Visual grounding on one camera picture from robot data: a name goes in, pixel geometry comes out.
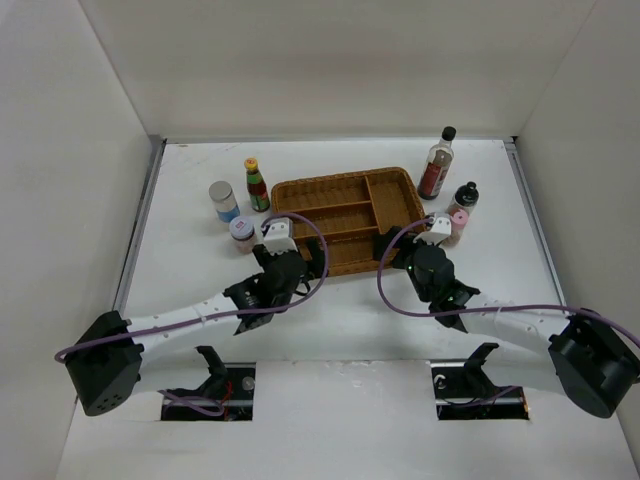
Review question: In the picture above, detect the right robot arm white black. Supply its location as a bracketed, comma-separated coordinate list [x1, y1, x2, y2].
[373, 227, 639, 418]

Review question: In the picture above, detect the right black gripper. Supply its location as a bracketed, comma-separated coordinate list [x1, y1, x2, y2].
[373, 226, 442, 303]

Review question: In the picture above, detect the silver lid blue label jar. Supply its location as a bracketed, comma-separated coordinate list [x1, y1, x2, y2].
[208, 181, 240, 223]

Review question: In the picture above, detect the red sauce bottle green label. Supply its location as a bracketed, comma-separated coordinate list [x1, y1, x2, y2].
[244, 157, 270, 212]

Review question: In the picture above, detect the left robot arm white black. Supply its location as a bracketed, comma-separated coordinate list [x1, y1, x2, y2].
[56, 239, 329, 417]

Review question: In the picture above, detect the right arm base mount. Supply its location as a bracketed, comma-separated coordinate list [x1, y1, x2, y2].
[430, 343, 529, 421]

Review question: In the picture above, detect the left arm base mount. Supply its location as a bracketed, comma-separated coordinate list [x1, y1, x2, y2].
[160, 346, 257, 422]

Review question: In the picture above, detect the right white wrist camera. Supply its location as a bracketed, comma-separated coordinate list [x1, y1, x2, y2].
[414, 213, 452, 245]

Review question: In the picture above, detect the tall dark soy sauce bottle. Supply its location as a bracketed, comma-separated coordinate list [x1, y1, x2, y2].
[417, 126, 457, 200]

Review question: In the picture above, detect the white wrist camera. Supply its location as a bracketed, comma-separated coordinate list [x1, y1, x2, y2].
[261, 217, 297, 256]
[414, 213, 452, 245]

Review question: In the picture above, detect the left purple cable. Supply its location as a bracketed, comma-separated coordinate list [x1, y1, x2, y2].
[54, 213, 332, 416]

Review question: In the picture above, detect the pink lid spice jar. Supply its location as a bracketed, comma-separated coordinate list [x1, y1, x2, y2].
[442, 209, 469, 246]

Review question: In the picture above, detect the brown wicker divided basket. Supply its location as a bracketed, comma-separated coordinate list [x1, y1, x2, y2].
[271, 167, 425, 277]

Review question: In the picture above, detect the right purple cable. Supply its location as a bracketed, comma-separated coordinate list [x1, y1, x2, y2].
[376, 215, 640, 351]

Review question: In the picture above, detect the black cap spice shaker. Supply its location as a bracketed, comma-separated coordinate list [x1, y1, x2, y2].
[447, 181, 479, 215]

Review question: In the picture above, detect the red white lid spice jar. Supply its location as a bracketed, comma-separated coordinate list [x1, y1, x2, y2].
[229, 216, 257, 254]

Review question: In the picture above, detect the purple cable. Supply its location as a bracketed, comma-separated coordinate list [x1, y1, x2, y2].
[54, 213, 332, 416]
[376, 215, 640, 351]

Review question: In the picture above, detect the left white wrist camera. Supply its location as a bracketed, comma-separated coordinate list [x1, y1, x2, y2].
[261, 217, 297, 256]

